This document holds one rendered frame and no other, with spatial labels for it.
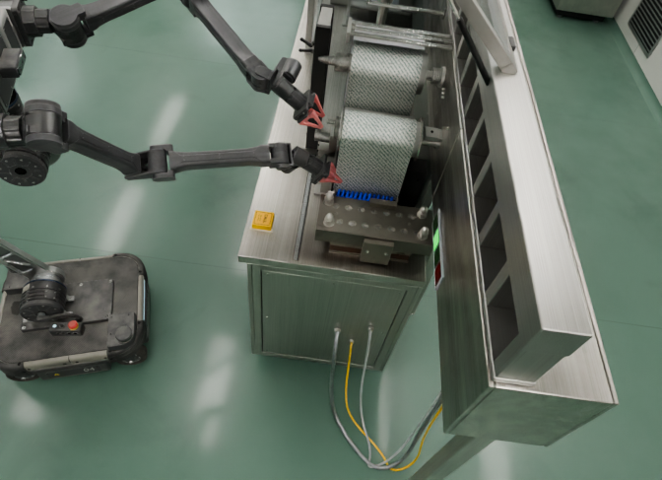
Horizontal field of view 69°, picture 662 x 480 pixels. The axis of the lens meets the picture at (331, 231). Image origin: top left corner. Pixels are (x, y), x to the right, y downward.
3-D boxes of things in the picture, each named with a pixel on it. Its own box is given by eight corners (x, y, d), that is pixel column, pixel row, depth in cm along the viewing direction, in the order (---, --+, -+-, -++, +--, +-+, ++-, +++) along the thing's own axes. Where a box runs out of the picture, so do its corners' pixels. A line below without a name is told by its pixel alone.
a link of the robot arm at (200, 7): (180, 4, 162) (176, -22, 151) (195, -3, 163) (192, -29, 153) (257, 99, 155) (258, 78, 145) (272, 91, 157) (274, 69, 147)
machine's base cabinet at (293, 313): (311, 69, 394) (321, -42, 327) (390, 81, 395) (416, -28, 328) (250, 362, 237) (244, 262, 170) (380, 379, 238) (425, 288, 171)
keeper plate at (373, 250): (359, 256, 170) (364, 238, 162) (387, 260, 171) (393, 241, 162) (359, 262, 169) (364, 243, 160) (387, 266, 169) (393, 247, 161)
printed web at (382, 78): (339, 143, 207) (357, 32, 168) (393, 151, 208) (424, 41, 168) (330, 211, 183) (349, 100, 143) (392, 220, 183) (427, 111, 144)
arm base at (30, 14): (31, 32, 151) (15, -7, 142) (59, 32, 153) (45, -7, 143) (26, 47, 146) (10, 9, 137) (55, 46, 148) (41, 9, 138)
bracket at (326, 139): (313, 185, 191) (320, 124, 167) (330, 187, 191) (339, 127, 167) (312, 194, 188) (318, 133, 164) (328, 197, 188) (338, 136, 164)
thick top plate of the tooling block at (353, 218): (319, 205, 175) (320, 193, 171) (428, 221, 176) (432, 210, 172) (314, 240, 165) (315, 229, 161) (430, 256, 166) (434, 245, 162)
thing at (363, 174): (332, 190, 175) (338, 152, 160) (396, 199, 175) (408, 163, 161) (332, 191, 175) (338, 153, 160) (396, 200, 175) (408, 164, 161)
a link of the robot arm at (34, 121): (23, 147, 118) (22, 126, 119) (68, 144, 120) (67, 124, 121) (5, 132, 109) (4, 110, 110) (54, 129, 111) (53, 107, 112)
